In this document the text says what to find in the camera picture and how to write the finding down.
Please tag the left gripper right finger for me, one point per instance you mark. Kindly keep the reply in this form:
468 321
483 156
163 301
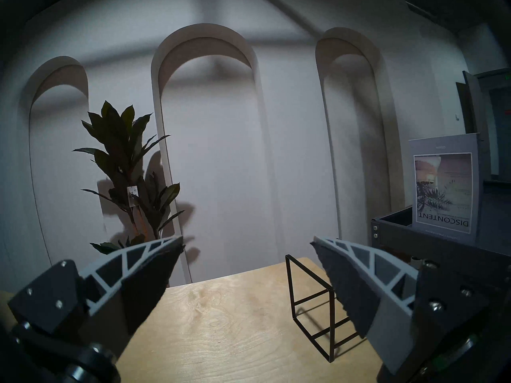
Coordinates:
359 290

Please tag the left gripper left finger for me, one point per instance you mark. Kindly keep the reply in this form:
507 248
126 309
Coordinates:
127 278

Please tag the grey Discontent book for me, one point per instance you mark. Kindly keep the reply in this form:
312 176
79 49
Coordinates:
443 186

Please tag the black metal utility cart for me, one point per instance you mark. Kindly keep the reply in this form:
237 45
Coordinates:
491 234

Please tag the light wooden table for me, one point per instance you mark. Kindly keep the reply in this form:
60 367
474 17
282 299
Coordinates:
239 318

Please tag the dark green potted plant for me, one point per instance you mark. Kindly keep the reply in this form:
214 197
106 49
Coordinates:
119 147

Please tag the dark grey door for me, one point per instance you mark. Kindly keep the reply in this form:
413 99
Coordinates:
499 119

